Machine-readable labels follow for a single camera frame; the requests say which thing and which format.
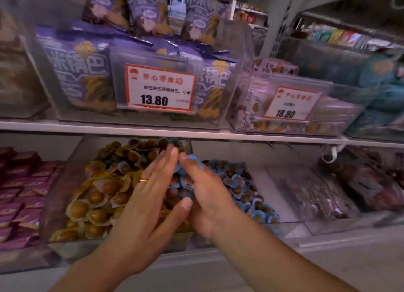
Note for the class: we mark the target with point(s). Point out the pile of translucent snack packets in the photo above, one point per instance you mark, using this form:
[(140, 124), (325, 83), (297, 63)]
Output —
[(347, 184)]

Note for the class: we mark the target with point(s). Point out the clear bin with yellow snacks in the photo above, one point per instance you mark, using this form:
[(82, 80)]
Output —
[(63, 187)]

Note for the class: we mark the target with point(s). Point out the person's left hand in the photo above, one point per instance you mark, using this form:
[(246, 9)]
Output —
[(142, 219)]

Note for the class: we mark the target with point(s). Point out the pile of pink white packets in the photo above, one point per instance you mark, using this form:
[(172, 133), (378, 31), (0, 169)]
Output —
[(252, 112)]

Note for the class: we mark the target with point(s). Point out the clear bin with blue snacks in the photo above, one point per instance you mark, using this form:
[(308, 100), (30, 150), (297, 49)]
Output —
[(277, 206)]

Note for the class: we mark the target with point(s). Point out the small orange white price tag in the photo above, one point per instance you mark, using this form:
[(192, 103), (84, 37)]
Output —
[(292, 104)]

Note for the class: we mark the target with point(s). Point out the blue snack packet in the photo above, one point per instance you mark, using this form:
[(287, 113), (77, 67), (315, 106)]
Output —
[(193, 161)]

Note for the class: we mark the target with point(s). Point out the clear bin with purple bags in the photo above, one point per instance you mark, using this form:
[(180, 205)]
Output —
[(230, 49)]

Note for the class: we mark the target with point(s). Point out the person's right fingers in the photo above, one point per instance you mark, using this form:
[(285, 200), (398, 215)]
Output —
[(192, 170)]

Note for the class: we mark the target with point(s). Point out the person's left forearm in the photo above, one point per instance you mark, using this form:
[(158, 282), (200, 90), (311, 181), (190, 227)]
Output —
[(94, 269)]

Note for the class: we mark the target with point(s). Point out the clear bin with pink packets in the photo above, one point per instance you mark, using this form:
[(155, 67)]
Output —
[(334, 112)]

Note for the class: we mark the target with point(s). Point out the pile of purple snack bags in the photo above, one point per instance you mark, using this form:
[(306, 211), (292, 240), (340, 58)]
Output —
[(85, 71)]

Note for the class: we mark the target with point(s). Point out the clear bin with translucent packets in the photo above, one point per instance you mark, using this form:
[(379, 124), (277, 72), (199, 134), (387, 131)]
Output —
[(331, 227)]

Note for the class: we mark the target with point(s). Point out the white shelf board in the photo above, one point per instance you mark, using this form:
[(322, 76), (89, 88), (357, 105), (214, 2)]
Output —
[(189, 133)]

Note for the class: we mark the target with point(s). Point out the large orange white price tag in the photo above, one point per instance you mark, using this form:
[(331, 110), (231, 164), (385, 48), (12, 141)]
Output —
[(159, 88)]

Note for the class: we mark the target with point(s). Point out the person's left thumb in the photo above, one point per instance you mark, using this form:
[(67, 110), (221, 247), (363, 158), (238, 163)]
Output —
[(176, 211)]

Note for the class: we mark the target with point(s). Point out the pile of blue wrapped snacks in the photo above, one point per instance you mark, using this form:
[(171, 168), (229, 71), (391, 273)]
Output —
[(243, 191)]

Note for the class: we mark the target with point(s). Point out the row of colourful small boxes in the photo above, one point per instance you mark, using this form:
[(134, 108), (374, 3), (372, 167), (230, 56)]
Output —
[(337, 36)]

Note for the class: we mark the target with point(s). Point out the stack of magenta packets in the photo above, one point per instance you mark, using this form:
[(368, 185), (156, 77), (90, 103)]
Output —
[(22, 191)]

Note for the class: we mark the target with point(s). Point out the person's right hand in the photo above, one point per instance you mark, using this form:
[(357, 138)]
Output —
[(211, 206)]

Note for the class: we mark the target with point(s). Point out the grey shelf upright post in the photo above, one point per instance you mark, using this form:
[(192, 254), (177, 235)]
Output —
[(279, 17)]

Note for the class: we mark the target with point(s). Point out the person's right forearm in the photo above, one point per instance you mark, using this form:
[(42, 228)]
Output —
[(268, 260)]

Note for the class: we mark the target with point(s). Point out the pile of teal snack bags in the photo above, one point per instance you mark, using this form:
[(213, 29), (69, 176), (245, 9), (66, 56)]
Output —
[(382, 90)]

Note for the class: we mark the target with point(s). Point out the pile of yellow wrapped snacks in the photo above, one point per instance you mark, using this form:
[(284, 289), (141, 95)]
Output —
[(101, 197)]

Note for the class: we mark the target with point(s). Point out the pile of brown snack packets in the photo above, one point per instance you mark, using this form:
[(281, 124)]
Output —
[(15, 71)]

